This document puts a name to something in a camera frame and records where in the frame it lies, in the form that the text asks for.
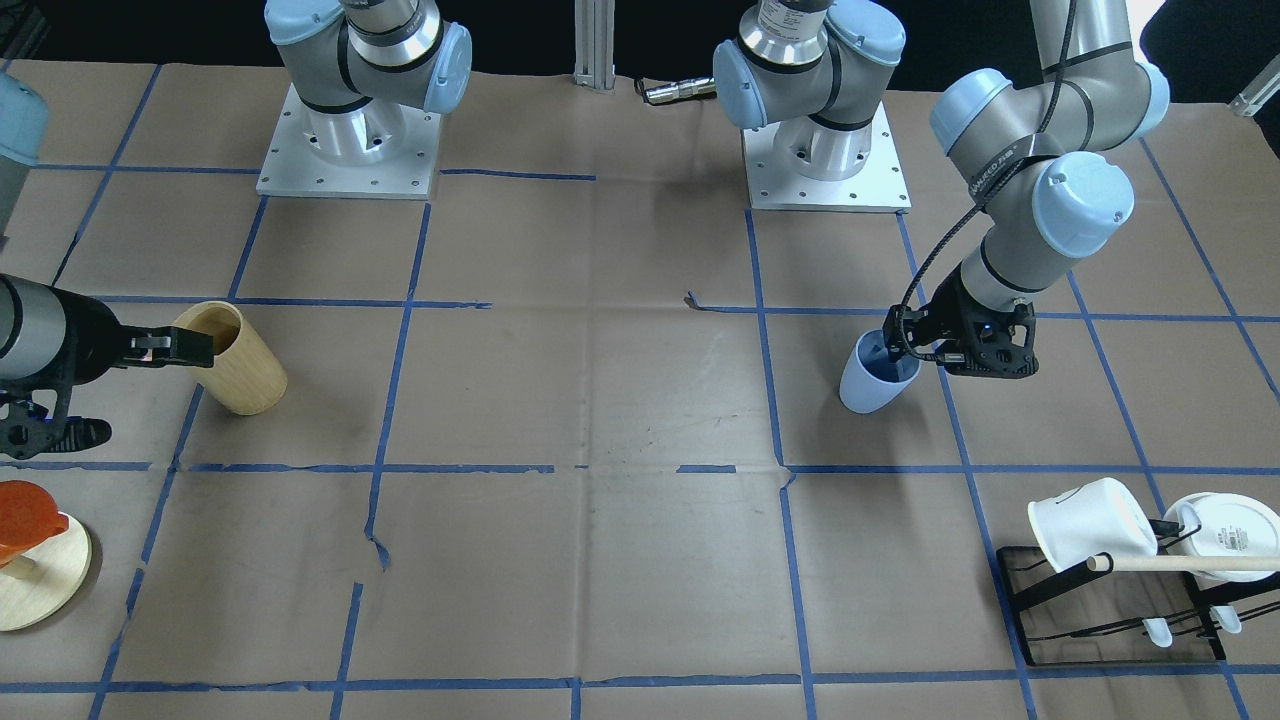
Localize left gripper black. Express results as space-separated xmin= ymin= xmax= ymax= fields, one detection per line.
xmin=884 ymin=268 xmax=1012 ymax=363

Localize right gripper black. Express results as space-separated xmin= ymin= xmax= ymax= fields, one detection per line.
xmin=61 ymin=299 xmax=215 ymax=386

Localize light blue plastic cup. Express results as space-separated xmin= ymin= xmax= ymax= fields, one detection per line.
xmin=838 ymin=329 xmax=922 ymax=414

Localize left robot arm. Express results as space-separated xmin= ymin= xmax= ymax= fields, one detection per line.
xmin=712 ymin=1 xmax=1170 ymax=379

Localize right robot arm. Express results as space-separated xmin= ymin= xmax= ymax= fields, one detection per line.
xmin=1 ymin=1 xmax=474 ymax=393

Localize bamboo cylinder holder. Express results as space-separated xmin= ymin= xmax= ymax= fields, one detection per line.
xmin=175 ymin=300 xmax=288 ymax=416

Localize orange mug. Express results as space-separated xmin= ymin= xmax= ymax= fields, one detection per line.
xmin=1 ymin=480 xmax=69 ymax=568

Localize wooden mug tree stand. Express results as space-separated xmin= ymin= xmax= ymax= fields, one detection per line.
xmin=1 ymin=514 xmax=93 ymax=632

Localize white mug front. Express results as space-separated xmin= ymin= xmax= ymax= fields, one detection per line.
xmin=1027 ymin=477 xmax=1158 ymax=571

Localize white mug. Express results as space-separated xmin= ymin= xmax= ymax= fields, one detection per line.
xmin=1027 ymin=477 xmax=1158 ymax=571
xmin=1164 ymin=492 xmax=1279 ymax=559

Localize silver flashlight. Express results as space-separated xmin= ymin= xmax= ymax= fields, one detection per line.
xmin=639 ymin=77 xmax=716 ymax=106

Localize white mug rear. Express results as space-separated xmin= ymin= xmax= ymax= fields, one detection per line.
xmin=1164 ymin=492 xmax=1279 ymax=559

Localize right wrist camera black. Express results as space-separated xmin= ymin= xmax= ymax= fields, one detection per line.
xmin=1 ymin=393 xmax=113 ymax=460

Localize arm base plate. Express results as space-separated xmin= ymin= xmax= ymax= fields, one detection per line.
xmin=256 ymin=88 xmax=444 ymax=200
xmin=741 ymin=104 xmax=913 ymax=213

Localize black wire dish rack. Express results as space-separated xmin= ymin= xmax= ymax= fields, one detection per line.
xmin=997 ymin=520 xmax=1277 ymax=667

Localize aluminium frame post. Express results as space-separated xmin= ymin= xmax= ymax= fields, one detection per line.
xmin=573 ymin=0 xmax=616 ymax=94

